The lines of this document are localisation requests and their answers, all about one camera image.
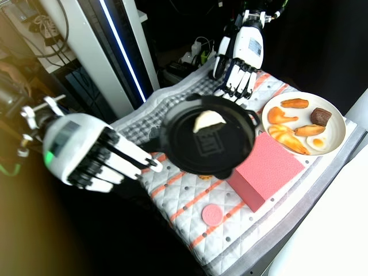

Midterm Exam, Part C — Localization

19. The red foam cube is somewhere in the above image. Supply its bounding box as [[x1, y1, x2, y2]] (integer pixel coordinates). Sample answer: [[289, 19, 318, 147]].
[[227, 133, 306, 213]]

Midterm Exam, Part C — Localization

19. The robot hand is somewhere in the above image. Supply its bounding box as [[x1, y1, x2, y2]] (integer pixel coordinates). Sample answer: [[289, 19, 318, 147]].
[[212, 25, 265, 101], [42, 112, 163, 193]]

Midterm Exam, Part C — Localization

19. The white toy dumpling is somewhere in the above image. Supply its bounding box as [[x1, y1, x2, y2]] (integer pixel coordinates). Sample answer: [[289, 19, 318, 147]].
[[192, 110, 227, 134]]

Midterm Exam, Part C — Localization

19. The brown toy meat block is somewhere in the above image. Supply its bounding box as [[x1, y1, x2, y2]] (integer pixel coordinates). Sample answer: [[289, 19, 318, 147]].
[[310, 107, 332, 127]]

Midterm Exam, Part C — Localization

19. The orange toy chicken piece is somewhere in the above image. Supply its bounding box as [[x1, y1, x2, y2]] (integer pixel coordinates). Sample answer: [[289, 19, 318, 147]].
[[267, 106, 299, 125]]

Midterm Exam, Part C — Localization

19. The orange toy potato wedge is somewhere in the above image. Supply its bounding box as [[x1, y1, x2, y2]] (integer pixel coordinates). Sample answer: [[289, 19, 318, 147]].
[[294, 124, 326, 137]]

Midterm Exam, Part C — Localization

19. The orange toy shrimp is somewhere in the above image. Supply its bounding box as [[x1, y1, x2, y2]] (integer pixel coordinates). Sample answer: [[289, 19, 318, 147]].
[[268, 124, 311, 156]]

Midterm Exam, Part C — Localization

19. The white charger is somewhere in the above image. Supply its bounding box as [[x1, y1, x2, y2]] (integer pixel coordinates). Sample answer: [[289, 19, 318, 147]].
[[190, 40, 204, 55]]

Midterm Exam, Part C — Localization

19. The orange toy sweet potato slice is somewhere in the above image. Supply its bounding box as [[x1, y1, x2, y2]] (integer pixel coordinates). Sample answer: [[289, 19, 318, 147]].
[[280, 98, 309, 109]]

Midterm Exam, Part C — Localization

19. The black power adapter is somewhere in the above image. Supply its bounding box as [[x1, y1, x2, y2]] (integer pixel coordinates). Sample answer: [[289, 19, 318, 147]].
[[166, 61, 188, 76]]

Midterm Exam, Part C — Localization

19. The grey cable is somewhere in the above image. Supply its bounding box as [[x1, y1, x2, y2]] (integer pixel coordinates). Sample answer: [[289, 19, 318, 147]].
[[36, 0, 70, 59]]

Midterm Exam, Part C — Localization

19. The pink round coaster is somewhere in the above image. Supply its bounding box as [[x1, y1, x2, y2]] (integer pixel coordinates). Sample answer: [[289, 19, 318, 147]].
[[201, 204, 224, 227]]

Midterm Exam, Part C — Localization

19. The toy fried egg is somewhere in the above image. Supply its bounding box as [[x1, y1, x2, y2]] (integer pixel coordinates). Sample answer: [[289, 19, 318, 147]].
[[305, 135, 328, 151]]

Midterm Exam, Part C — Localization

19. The white column with blue light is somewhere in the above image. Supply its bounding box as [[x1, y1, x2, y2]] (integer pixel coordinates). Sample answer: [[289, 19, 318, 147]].
[[39, 0, 160, 119]]

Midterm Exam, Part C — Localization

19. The black cast iron skillet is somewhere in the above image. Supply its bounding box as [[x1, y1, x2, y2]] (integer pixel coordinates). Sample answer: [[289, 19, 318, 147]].
[[137, 93, 262, 181]]

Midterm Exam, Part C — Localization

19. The white power strip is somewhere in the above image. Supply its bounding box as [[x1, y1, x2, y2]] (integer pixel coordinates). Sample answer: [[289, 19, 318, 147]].
[[180, 51, 202, 66]]

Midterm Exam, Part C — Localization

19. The cream round plate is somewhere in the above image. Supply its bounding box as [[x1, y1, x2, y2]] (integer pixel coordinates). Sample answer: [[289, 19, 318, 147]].
[[261, 91, 347, 157]]

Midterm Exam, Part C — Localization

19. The grey quilt with orange stripes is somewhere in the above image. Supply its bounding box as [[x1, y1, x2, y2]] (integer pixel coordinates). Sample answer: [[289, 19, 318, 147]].
[[110, 64, 359, 275]]

